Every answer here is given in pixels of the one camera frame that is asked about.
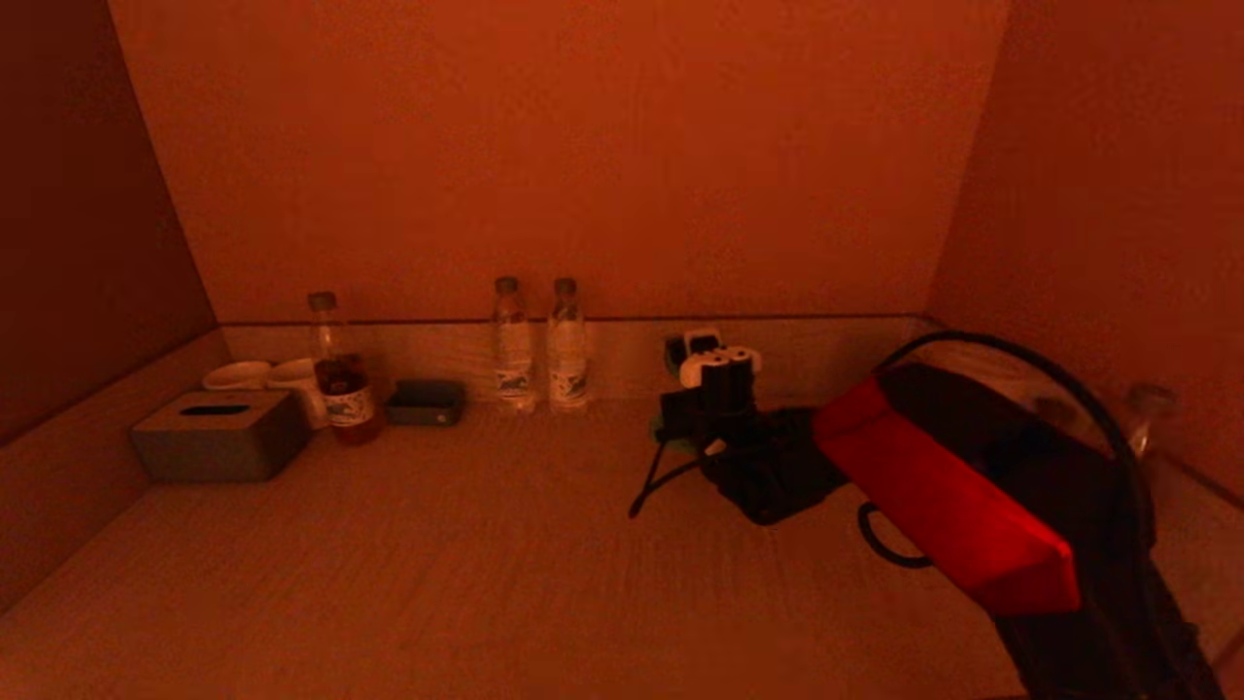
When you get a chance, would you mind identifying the small dark rectangular tray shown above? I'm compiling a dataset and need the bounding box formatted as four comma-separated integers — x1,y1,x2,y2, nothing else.
387,379,467,427

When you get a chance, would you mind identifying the clear water bottle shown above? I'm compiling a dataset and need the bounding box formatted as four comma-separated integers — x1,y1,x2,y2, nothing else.
547,279,592,415
492,277,537,417

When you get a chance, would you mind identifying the green microfibre cloth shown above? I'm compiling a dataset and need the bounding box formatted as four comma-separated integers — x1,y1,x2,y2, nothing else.
651,335,703,454

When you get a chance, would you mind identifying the dark drink bottle white label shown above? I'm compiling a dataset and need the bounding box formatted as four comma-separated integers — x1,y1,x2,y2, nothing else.
1125,384,1179,460

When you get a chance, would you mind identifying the half-full red tea bottle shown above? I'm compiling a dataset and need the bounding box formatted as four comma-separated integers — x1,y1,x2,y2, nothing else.
308,292,386,447

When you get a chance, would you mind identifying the grey tissue box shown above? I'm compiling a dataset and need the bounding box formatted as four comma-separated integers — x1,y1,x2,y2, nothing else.
131,391,312,485

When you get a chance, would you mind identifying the white ceramic cup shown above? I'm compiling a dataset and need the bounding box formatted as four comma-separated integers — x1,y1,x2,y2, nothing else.
268,359,332,432
202,361,273,393

